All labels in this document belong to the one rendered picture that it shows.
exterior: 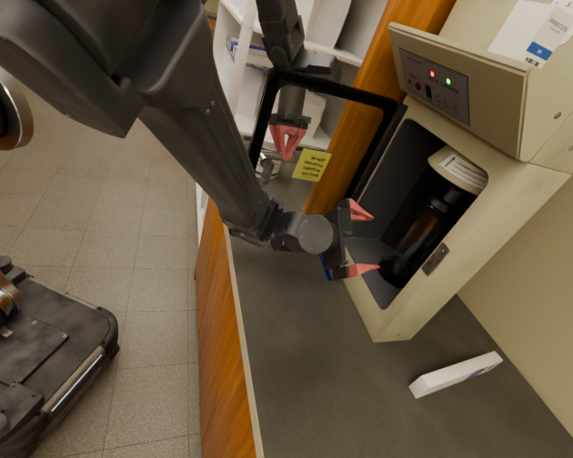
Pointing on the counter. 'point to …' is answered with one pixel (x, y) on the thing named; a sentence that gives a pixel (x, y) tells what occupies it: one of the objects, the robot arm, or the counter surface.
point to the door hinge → (380, 150)
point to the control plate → (458, 89)
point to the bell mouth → (459, 170)
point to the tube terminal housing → (531, 174)
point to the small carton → (532, 32)
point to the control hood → (496, 91)
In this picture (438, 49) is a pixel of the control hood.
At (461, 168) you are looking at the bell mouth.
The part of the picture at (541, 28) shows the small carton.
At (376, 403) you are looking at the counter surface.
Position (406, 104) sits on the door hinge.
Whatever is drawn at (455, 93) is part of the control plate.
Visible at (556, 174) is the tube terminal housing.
